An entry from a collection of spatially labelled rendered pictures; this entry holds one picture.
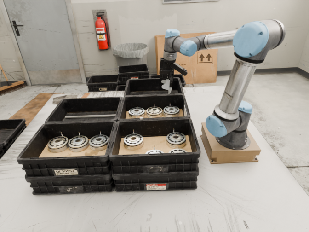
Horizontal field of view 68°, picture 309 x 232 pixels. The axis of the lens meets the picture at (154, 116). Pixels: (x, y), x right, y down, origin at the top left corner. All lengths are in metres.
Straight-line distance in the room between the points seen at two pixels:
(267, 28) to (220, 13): 3.32
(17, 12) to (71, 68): 1.13
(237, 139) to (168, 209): 0.51
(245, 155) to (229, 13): 3.23
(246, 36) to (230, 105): 0.30
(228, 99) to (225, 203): 0.47
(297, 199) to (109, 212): 0.84
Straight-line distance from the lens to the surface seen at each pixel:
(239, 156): 1.32
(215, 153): 1.26
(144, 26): 4.07
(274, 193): 1.25
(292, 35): 4.83
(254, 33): 0.90
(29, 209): 1.25
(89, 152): 1.22
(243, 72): 0.98
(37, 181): 1.21
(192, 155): 1.00
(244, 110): 1.19
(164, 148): 1.18
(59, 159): 1.07
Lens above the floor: 1.57
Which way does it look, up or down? 30 degrees down
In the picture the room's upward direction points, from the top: 3 degrees counter-clockwise
